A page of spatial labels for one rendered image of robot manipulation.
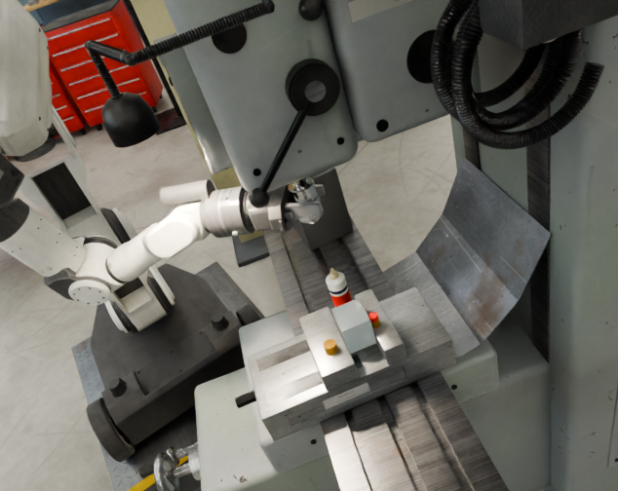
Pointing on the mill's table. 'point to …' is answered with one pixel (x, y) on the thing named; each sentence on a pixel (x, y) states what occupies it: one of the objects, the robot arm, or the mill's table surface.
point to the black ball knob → (310, 9)
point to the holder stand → (334, 212)
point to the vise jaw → (329, 366)
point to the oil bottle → (338, 288)
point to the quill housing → (265, 88)
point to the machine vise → (437, 347)
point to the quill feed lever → (309, 83)
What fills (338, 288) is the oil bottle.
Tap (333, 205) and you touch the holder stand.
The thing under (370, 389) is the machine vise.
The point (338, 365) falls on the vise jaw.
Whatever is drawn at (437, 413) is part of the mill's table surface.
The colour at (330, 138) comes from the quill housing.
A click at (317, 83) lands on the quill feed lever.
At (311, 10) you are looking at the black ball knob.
